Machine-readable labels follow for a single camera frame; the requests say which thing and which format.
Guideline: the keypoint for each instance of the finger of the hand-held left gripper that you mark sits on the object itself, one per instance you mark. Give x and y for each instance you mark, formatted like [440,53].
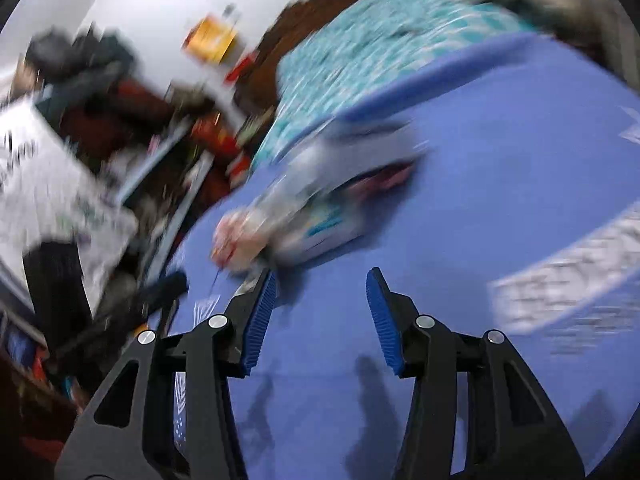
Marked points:
[167,287]

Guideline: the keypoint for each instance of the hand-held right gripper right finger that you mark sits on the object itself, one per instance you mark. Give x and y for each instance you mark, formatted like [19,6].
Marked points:
[382,320]

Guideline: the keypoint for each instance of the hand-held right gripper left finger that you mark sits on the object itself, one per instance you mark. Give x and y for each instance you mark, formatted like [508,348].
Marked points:
[260,310]

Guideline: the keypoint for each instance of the white red wrapper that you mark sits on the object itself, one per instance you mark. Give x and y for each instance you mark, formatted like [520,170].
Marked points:
[242,240]

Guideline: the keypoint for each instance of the white teal packet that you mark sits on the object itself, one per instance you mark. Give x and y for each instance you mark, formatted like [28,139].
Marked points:
[320,232]

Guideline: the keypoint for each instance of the dark cloth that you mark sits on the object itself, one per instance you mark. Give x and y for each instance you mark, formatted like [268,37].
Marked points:
[55,280]

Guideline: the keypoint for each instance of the white printed cloth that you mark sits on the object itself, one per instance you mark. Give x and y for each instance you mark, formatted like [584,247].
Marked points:
[50,195]

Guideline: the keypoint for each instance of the red box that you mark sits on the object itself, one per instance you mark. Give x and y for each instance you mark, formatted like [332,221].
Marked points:
[215,135]

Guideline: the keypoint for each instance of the blue printed bedsheet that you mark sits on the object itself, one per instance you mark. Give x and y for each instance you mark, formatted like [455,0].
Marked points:
[475,160]

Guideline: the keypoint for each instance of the dark bag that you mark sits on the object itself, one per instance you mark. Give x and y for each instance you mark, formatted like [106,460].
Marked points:
[75,57]

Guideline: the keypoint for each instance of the teal patterned quilt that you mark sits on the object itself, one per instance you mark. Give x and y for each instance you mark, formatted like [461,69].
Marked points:
[350,60]

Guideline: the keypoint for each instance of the carved wooden headboard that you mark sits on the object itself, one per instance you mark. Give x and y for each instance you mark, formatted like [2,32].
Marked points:
[300,20]

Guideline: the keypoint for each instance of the grey metal frame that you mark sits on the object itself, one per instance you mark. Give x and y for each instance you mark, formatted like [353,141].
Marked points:
[150,165]

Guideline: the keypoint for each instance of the yellow red wall calendar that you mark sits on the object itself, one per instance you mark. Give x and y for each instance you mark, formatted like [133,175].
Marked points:
[210,40]

